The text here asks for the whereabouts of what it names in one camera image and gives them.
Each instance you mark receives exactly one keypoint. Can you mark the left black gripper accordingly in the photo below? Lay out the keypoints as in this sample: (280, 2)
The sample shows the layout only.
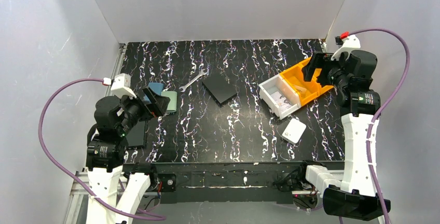
(150, 104)

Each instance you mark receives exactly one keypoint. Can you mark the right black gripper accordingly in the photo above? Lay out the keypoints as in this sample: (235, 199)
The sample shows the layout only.
(317, 66)

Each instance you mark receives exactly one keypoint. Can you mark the green card holder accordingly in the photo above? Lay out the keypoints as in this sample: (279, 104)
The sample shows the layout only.
(172, 105)

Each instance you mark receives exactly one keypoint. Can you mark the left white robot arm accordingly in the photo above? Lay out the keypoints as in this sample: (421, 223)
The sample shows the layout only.
(115, 117)

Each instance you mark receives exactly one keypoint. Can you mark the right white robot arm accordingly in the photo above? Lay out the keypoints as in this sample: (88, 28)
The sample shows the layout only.
(356, 195)

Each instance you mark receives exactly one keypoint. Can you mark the blue card wallet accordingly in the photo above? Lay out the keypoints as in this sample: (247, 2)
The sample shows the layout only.
(155, 87)

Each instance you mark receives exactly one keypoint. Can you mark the black flat notebook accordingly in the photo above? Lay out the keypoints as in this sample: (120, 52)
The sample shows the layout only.
(136, 137)

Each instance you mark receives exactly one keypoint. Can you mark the silver wrench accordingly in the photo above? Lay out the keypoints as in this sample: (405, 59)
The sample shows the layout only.
(201, 73)

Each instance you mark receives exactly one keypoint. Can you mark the white plastic bin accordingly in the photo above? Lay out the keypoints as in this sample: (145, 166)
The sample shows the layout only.
(280, 97)

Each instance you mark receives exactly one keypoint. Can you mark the black square plate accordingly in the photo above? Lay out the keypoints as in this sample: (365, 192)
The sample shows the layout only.
(219, 88)

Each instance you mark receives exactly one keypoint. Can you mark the white square box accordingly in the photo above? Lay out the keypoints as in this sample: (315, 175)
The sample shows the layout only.
(293, 131)

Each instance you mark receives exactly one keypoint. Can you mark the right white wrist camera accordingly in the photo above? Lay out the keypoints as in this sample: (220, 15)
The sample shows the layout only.
(349, 43)

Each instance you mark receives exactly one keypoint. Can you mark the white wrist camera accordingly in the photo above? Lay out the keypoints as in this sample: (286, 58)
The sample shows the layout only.
(121, 86)
(349, 43)

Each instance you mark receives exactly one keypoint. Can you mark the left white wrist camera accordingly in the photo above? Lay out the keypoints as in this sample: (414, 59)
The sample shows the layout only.
(121, 86)

